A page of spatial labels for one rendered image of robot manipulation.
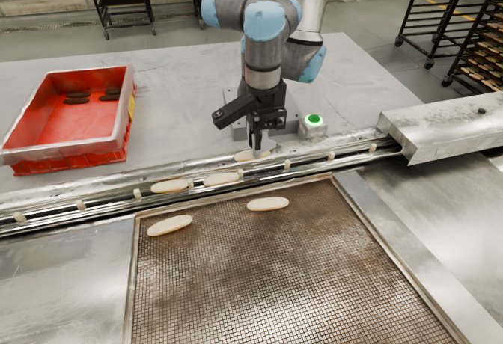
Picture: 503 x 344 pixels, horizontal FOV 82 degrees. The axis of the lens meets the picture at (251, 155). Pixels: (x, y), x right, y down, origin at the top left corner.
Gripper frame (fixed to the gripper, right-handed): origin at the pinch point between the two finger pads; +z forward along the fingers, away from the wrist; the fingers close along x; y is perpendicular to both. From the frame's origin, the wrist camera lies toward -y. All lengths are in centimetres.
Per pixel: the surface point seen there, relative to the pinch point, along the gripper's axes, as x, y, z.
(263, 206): -15.9, -1.6, 3.0
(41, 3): 441, -180, 76
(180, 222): -15.2, -20.7, 3.1
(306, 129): 10.2, 20.5, 5.2
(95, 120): 42, -47, 12
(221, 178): -0.5, -9.1, 7.9
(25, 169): 19, -63, 10
